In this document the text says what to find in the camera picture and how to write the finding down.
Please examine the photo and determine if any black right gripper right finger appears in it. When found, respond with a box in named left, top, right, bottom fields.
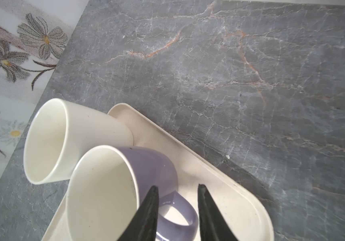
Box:
left=198, top=184, right=238, bottom=241

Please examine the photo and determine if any plain white mug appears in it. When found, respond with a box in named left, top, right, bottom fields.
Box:
left=23, top=98, right=134, bottom=185

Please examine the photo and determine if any white grey mug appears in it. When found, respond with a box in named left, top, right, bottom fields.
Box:
left=66, top=145, right=199, bottom=241

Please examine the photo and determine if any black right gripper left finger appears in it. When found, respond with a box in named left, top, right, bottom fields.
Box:
left=118, top=185, right=159, bottom=241

